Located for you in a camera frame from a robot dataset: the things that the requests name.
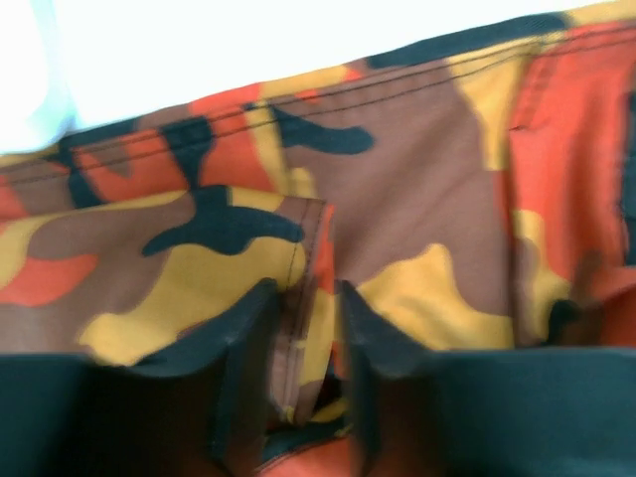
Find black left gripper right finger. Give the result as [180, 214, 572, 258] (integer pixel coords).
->
[340, 282, 635, 476]

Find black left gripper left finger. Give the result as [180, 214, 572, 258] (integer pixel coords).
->
[1, 279, 278, 476]

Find orange camouflage trousers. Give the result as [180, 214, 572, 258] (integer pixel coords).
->
[1, 1, 635, 476]

